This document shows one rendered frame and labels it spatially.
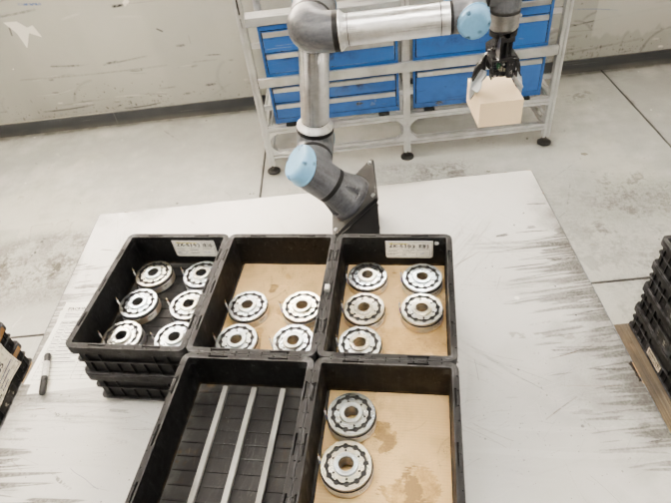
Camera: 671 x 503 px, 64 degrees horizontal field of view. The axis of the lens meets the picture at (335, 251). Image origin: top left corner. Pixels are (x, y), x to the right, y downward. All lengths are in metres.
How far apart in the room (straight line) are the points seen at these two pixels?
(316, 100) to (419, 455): 1.00
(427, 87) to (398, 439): 2.35
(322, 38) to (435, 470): 0.99
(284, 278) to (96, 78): 3.08
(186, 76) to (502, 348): 3.22
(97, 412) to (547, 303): 1.23
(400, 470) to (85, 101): 3.79
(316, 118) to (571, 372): 0.98
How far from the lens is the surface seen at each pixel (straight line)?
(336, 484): 1.12
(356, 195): 1.66
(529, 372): 1.46
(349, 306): 1.35
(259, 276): 1.52
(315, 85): 1.60
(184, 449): 1.26
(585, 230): 2.97
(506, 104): 1.62
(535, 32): 3.24
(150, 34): 4.10
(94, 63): 4.30
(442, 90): 3.23
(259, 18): 3.00
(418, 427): 1.20
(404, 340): 1.32
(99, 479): 1.47
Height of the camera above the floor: 1.88
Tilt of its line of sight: 43 degrees down
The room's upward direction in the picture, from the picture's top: 8 degrees counter-clockwise
